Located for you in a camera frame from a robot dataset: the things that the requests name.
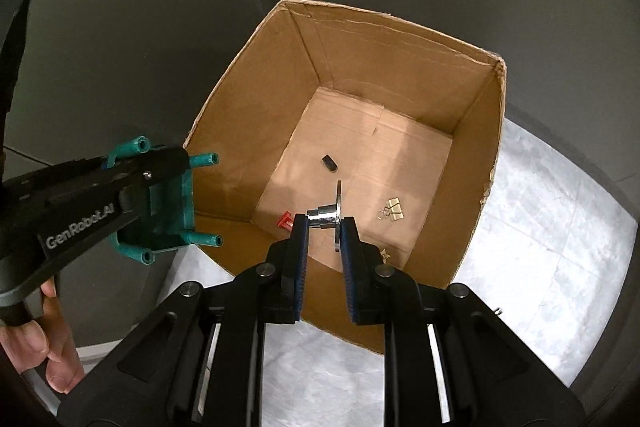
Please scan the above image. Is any brown cardboard box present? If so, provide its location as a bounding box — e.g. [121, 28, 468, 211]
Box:
[182, 0, 508, 356]

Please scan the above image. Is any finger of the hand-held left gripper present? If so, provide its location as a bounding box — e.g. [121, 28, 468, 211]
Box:
[102, 147, 191, 214]

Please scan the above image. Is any chrome cam lock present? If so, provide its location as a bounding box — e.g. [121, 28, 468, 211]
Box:
[306, 179, 346, 254]

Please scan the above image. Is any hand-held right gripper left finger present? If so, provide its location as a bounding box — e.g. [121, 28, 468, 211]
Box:
[65, 213, 310, 427]

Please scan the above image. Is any person's left hand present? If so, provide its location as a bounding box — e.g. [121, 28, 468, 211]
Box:
[0, 278, 86, 396]

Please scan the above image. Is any teal plastic pegged part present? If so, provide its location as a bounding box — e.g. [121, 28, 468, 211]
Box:
[102, 135, 224, 266]

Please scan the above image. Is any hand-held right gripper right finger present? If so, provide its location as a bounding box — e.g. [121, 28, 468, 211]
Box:
[340, 217, 587, 427]

